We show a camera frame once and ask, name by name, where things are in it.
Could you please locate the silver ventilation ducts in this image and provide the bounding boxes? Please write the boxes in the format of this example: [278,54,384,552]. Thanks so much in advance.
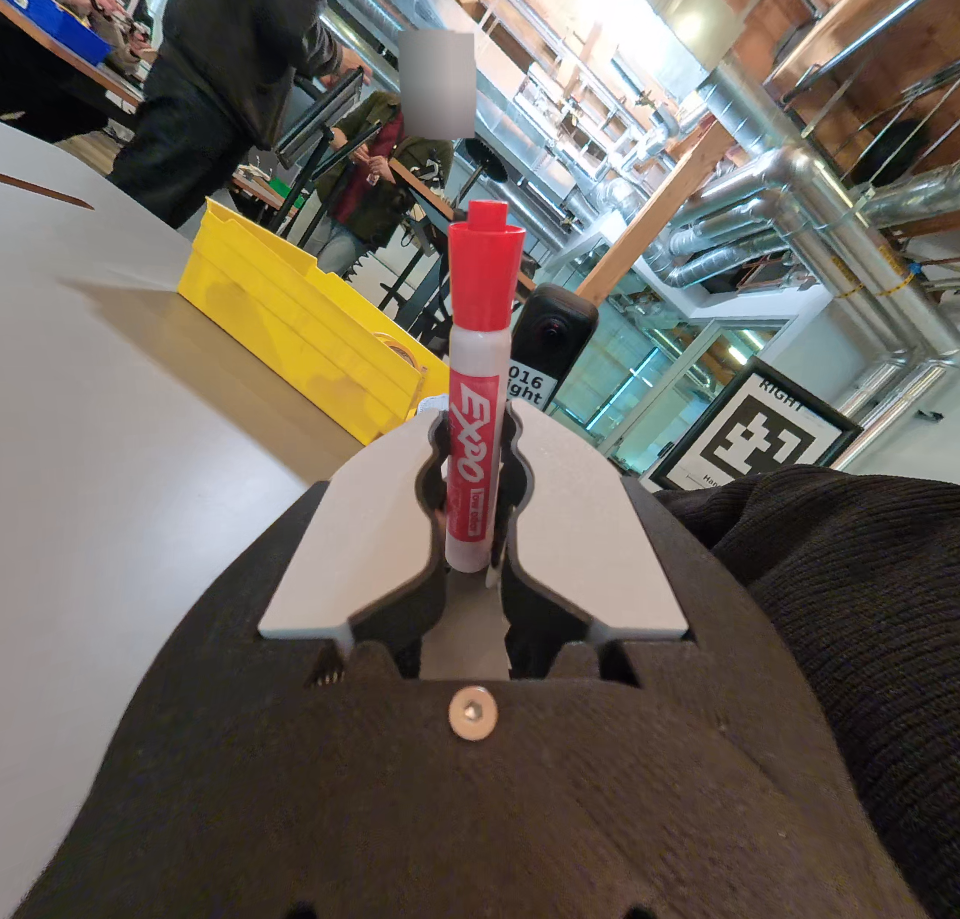
[570,139,960,440]

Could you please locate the clear tape roll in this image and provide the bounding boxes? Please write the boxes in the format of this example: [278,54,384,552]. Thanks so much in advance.
[369,330,427,373]

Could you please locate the person's right forearm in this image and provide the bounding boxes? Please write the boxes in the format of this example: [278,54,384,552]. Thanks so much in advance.
[656,465,960,919]

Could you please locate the wooden post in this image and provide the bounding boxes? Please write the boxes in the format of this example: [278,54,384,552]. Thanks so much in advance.
[576,120,740,307]

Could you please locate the framed tag sign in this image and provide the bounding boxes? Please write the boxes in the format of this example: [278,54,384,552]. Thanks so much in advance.
[648,356,865,493]

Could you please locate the red dry-erase marker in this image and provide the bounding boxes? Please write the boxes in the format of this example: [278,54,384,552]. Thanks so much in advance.
[444,200,528,574]

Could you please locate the blue storage bin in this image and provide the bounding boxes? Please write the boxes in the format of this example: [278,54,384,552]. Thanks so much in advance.
[0,0,114,67]

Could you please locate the black round-top stand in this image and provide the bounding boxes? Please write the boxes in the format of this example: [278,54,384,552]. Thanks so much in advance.
[459,137,510,211]

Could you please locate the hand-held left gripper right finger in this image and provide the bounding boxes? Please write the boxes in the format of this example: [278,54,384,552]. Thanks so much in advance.
[502,401,691,644]

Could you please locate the wooden-edged standing desk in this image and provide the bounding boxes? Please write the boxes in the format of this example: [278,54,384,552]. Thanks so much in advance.
[388,157,537,335]

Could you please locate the yellow storage bin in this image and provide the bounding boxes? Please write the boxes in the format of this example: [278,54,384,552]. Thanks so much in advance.
[177,197,453,446]

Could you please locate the black screen on tripod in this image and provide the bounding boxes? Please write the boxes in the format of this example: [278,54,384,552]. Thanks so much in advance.
[273,67,374,172]

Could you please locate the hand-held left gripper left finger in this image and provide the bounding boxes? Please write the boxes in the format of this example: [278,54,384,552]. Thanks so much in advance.
[257,412,451,652]

